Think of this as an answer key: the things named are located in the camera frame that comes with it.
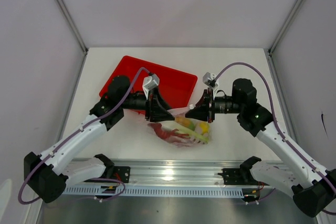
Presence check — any white slotted cable duct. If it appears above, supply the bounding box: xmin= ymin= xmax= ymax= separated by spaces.
xmin=63 ymin=185 xmax=245 ymax=198

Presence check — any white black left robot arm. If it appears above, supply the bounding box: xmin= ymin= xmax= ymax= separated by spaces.
xmin=24 ymin=73 xmax=174 ymax=203

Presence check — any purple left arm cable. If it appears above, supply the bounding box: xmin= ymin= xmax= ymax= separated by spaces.
xmin=17 ymin=67 xmax=155 ymax=206

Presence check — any red plastic tray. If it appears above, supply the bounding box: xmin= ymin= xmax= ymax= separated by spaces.
xmin=99 ymin=55 xmax=198 ymax=116

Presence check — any aluminium frame post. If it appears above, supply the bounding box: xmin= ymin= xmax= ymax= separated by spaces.
xmin=268 ymin=0 xmax=306 ymax=57
xmin=54 ymin=0 xmax=88 ymax=55

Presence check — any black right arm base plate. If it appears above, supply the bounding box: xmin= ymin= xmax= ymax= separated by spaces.
xmin=217 ymin=168 xmax=259 ymax=186

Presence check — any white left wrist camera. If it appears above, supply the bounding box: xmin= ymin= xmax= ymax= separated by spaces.
xmin=142 ymin=74 xmax=160 ymax=98

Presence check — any yellow ginger root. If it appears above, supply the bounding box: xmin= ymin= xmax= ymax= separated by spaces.
xmin=175 ymin=116 xmax=191 ymax=127

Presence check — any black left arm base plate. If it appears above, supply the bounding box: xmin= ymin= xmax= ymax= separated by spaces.
xmin=101 ymin=166 xmax=131 ymax=183

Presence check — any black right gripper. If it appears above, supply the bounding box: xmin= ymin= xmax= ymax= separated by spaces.
xmin=185 ymin=88 xmax=243 ymax=124

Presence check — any right aluminium frame post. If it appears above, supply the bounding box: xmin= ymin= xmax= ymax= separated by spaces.
xmin=268 ymin=0 xmax=306 ymax=57

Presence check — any clear zip top bag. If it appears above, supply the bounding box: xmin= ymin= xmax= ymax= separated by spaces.
xmin=147 ymin=104 xmax=211 ymax=147

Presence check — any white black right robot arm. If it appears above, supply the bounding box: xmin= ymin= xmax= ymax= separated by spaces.
xmin=185 ymin=79 xmax=335 ymax=218

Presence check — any left aluminium frame post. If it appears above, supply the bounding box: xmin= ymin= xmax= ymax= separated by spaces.
xmin=54 ymin=0 xmax=88 ymax=55

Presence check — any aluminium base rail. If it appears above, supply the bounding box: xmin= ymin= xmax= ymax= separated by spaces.
xmin=65 ymin=158 xmax=295 ymax=188

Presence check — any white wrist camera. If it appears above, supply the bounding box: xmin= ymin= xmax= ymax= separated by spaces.
xmin=142 ymin=74 xmax=160 ymax=98
xmin=202 ymin=72 xmax=219 ymax=96

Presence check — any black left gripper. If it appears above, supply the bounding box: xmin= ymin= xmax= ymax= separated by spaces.
xmin=120 ymin=87 xmax=175 ymax=123

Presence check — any yellow lemon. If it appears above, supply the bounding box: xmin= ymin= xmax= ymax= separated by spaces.
xmin=195 ymin=122 xmax=210 ymax=135

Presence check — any green custard apple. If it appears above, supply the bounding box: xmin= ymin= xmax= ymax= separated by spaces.
xmin=188 ymin=122 xmax=196 ymax=131

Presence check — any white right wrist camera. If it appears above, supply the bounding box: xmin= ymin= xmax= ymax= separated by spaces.
xmin=202 ymin=72 xmax=219 ymax=96

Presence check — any green white leek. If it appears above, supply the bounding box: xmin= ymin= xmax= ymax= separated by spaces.
xmin=174 ymin=126 xmax=211 ymax=144

